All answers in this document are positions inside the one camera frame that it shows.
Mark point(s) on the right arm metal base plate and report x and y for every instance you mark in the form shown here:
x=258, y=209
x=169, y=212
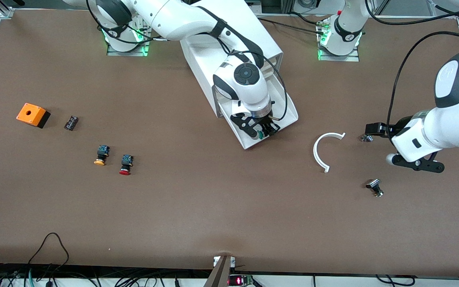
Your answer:
x=128, y=53

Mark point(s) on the white drawer cabinet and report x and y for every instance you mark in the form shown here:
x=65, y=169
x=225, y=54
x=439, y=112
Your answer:
x=201, y=59

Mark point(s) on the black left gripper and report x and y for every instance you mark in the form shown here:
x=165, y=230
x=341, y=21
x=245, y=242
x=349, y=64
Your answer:
x=399, y=126

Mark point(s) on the yellow push button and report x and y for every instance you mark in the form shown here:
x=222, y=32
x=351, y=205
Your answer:
x=101, y=155

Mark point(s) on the white curved plastic arc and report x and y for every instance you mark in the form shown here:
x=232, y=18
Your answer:
x=318, y=149

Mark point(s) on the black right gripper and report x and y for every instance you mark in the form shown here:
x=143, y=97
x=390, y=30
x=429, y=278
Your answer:
x=265, y=123

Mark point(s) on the orange button enclosure box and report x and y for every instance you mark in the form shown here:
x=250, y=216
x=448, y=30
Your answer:
x=30, y=113

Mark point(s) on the electronics board red display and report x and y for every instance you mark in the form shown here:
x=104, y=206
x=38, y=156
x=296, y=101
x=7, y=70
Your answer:
x=239, y=281

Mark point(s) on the red push button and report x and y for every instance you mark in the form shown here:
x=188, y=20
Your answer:
x=126, y=165

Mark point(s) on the small black contact block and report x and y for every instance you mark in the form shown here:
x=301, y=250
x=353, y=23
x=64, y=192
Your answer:
x=71, y=122

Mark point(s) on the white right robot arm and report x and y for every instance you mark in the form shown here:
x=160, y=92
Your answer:
x=181, y=16

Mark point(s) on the white drawer holding button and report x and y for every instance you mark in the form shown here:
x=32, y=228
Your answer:
x=285, y=119

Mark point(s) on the brown camera mount bracket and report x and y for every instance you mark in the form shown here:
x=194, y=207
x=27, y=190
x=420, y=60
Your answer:
x=219, y=273

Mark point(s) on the aluminium frame corner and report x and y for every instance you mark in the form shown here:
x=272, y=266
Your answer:
x=5, y=14

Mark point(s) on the silver knob switch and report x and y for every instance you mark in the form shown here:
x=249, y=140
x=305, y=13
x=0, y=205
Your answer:
x=366, y=139

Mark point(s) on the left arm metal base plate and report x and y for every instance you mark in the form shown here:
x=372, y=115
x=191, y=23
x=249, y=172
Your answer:
x=339, y=57

